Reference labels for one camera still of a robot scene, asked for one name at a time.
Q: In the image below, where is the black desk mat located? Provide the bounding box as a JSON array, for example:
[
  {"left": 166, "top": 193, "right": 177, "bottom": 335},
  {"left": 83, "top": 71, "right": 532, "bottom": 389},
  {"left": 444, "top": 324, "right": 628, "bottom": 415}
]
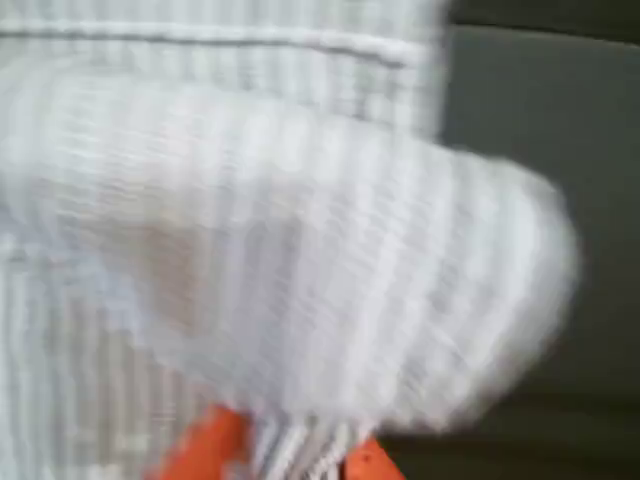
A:
[{"left": 379, "top": 0, "right": 640, "bottom": 480}]

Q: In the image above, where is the striped white cloth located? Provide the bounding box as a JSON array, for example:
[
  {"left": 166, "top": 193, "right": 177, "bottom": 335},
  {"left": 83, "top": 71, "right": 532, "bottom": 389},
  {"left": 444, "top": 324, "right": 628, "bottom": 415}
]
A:
[{"left": 0, "top": 0, "right": 584, "bottom": 480}]

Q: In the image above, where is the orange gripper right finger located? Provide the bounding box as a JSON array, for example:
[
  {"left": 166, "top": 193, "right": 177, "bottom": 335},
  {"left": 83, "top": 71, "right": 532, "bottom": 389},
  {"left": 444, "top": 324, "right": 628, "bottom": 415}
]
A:
[{"left": 343, "top": 436, "right": 407, "bottom": 480}]

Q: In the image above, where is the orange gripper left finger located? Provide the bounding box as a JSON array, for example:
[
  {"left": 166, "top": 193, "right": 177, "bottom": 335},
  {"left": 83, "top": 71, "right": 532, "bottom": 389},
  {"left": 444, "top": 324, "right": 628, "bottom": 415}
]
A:
[{"left": 143, "top": 403, "right": 252, "bottom": 480}]

